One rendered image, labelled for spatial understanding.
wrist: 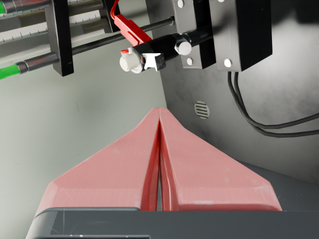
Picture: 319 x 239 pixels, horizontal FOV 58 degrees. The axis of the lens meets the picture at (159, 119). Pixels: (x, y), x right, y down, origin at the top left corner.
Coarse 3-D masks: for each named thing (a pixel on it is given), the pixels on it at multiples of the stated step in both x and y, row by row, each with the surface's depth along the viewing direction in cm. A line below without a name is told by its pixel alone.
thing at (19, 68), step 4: (16, 64) 41; (20, 64) 41; (24, 64) 41; (4, 68) 40; (8, 68) 40; (12, 68) 40; (16, 68) 41; (20, 68) 41; (24, 68) 41; (0, 72) 39; (4, 72) 40; (8, 72) 40; (12, 72) 40; (16, 72) 41; (20, 72) 41; (24, 72) 42; (0, 76) 39; (4, 76) 40; (8, 76) 40
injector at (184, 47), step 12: (168, 36) 32; (180, 36) 33; (192, 36) 35; (204, 36) 36; (132, 48) 30; (144, 48) 30; (156, 48) 31; (168, 48) 32; (180, 48) 31; (144, 60) 30; (168, 60) 33
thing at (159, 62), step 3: (159, 54) 27; (162, 54) 27; (153, 57) 27; (156, 57) 27; (159, 57) 27; (162, 57) 27; (156, 60) 27; (159, 60) 27; (162, 60) 27; (156, 63) 27; (159, 63) 27; (162, 63) 27; (156, 66) 27; (159, 66) 27; (162, 66) 28; (156, 69) 27; (159, 69) 27
